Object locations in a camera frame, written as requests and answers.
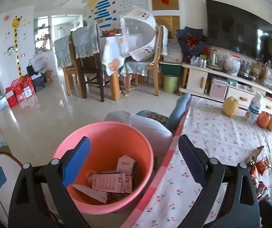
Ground red cartoon cookie packet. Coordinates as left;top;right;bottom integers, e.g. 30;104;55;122
255;156;271;176

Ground red foil candy wrapper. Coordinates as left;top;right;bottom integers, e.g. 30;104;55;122
250;166;271;202

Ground gold black snack wrapper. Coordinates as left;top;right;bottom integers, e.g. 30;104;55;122
245;146;264;165

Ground crushed blue silver carton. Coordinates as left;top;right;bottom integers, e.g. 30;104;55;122
116;155;136;176

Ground grey white snack pouch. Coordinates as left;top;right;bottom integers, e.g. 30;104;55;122
72;184;108;204

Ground blue white milk carton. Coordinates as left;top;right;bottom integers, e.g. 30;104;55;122
92;173;133;194

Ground pink plastic trash bucket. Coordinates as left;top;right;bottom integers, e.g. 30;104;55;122
53;121;154;215

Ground cherry print tablecloth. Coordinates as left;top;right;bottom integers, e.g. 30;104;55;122
124;97;272;227

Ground grey round stool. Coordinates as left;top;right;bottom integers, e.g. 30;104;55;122
104;111;174;158

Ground blue cushion edge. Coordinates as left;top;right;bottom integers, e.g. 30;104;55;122
165;93;191;134

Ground red apple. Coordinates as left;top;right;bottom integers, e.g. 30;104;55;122
257;112;271;128

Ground white yogurt bottle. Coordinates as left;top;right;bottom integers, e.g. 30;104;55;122
245;92;263;124

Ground yellow pear left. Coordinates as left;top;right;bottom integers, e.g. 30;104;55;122
222;96;239;117

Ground white chair with cup print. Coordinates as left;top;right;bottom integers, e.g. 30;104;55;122
0;152;22;227

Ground pink storage box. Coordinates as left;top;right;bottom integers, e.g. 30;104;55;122
209;78;228;99

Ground white tv cabinet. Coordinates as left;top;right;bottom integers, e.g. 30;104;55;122
179;63;272;114

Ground green waste bin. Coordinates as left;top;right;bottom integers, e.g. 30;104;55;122
163;74;179;94

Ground red gift boxes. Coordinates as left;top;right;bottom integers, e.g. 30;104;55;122
5;76;35;108

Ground dining table with cloth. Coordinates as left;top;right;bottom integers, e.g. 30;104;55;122
99;35;160;101

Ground wooden dining chair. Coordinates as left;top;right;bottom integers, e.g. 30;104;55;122
147;25;168;96

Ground dark flower bouquet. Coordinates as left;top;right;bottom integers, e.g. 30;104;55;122
176;26;207;63

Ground dark wooden chair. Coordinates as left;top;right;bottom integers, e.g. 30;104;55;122
71;23;104;102

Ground black flat television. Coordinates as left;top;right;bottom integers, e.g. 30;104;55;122
206;0;272;63

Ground white mesh food cover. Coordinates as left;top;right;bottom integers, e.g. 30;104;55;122
120;6;158;62

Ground giraffe height wall sticker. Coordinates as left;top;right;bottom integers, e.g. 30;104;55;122
11;16;22;77

